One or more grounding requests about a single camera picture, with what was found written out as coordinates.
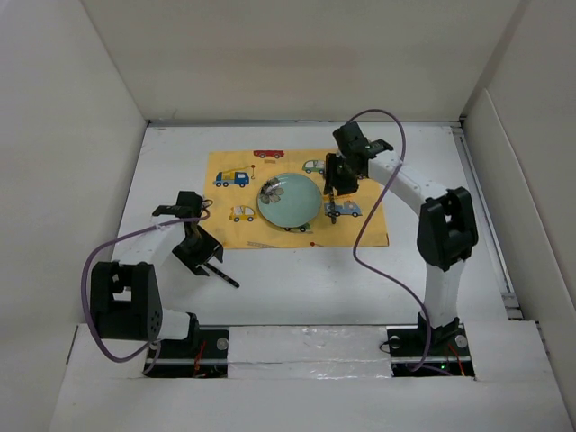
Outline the silver fork patterned handle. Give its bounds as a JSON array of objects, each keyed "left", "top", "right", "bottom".
[{"left": 204, "top": 263, "right": 240, "bottom": 289}]

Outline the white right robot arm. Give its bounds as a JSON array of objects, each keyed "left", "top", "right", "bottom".
[{"left": 324, "top": 121, "right": 479, "bottom": 355}]

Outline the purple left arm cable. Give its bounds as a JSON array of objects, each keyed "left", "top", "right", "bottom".
[{"left": 80, "top": 197, "right": 212, "bottom": 373}]

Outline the green floral ceramic plate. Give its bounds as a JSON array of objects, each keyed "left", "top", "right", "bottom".
[{"left": 256, "top": 173, "right": 323, "bottom": 230}]

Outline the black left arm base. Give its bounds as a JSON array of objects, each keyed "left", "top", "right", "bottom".
[{"left": 143, "top": 313, "right": 230, "bottom": 379}]

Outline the white foam base cover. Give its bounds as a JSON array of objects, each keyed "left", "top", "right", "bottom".
[{"left": 227, "top": 326, "right": 392, "bottom": 380}]

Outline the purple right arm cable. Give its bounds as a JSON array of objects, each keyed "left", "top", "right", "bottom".
[{"left": 346, "top": 107, "right": 454, "bottom": 378}]

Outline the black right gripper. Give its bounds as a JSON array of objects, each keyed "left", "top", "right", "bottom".
[{"left": 323, "top": 152, "right": 360, "bottom": 196}]

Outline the yellow car print placemat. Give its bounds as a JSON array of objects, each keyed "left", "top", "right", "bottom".
[{"left": 203, "top": 149, "right": 389, "bottom": 249}]

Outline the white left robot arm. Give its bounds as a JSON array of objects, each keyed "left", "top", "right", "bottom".
[{"left": 81, "top": 191, "right": 223, "bottom": 357}]

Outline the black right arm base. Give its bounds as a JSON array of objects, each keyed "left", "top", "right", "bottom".
[{"left": 379, "top": 316, "right": 475, "bottom": 378}]

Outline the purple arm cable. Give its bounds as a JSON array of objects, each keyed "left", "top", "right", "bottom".
[
  {"left": 346, "top": 107, "right": 454, "bottom": 378},
  {"left": 80, "top": 197, "right": 212, "bottom": 373}
]

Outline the silver spoon patterned handle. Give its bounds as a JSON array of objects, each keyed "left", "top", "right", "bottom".
[{"left": 328, "top": 191, "right": 338, "bottom": 225}]

